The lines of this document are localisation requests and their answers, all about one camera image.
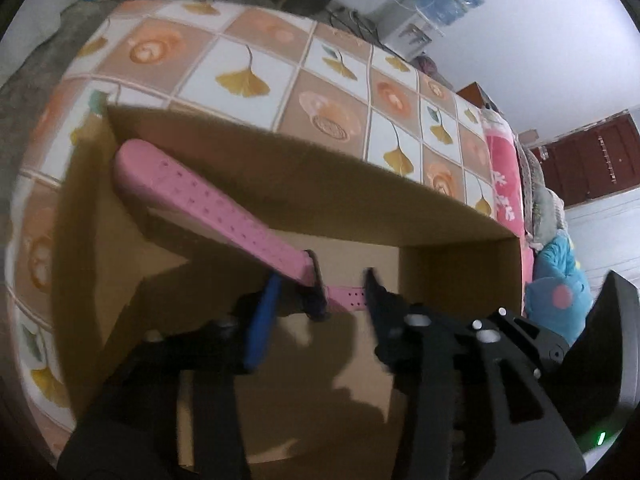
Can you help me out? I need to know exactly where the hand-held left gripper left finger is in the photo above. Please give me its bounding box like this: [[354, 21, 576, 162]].
[[57, 272, 286, 480]]

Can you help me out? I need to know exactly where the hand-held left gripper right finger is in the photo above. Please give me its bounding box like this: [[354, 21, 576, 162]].
[[362, 267, 588, 480]]

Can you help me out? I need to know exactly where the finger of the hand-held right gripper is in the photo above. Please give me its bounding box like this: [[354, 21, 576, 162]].
[[487, 307, 572, 386]]

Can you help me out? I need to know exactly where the brown cardboard box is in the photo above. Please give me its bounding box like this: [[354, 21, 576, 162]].
[[50, 102, 526, 466]]

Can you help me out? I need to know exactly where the pink strap digital watch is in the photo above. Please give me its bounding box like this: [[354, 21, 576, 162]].
[[112, 139, 373, 322]]

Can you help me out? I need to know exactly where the blue plush toy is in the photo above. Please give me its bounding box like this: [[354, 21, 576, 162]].
[[525, 232, 596, 346]]

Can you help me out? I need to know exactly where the grey green blanket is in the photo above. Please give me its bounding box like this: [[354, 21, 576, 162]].
[[517, 145, 571, 251]]

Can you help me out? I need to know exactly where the pink floral blanket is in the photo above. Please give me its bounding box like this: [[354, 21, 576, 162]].
[[480, 110, 536, 311]]

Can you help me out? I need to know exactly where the dark red wooden door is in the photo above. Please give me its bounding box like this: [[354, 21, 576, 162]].
[[530, 110, 640, 208]]

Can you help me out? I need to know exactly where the white water dispenser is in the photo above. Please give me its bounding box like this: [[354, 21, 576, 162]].
[[380, 5, 441, 61]]

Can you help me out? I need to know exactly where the black cable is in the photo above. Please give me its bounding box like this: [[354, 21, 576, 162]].
[[327, 5, 393, 48]]

